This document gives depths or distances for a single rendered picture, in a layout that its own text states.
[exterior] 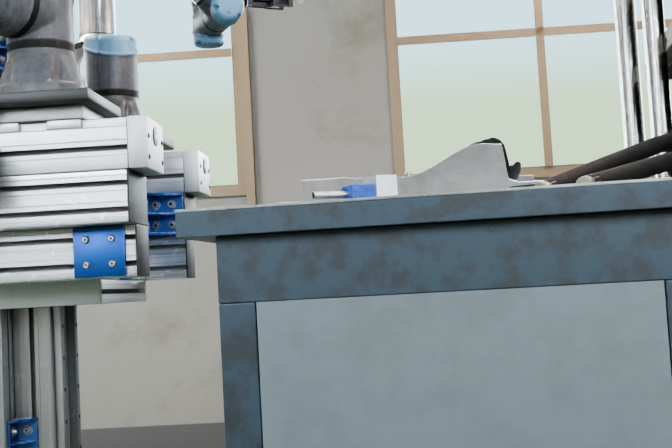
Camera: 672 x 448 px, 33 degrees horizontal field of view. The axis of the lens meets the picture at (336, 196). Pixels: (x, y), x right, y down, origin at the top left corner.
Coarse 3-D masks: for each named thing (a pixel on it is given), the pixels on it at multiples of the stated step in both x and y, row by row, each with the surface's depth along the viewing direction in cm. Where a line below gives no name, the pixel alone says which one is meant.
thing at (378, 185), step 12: (372, 180) 175; (384, 180) 174; (396, 180) 175; (312, 192) 172; (324, 192) 172; (336, 192) 173; (348, 192) 173; (360, 192) 173; (372, 192) 173; (384, 192) 174; (396, 192) 175
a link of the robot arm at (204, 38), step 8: (192, 8) 272; (192, 16) 272; (200, 16) 265; (192, 24) 272; (200, 24) 267; (192, 32) 271; (200, 32) 269; (208, 32) 267; (216, 32) 266; (200, 40) 269; (208, 40) 269; (216, 40) 269; (208, 48) 274
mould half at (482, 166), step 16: (480, 144) 208; (496, 144) 208; (448, 160) 209; (464, 160) 208; (480, 160) 208; (496, 160) 207; (416, 176) 209; (432, 176) 209; (448, 176) 208; (464, 176) 208; (480, 176) 208; (496, 176) 207; (304, 192) 212; (400, 192) 210; (416, 192) 209; (432, 192) 209
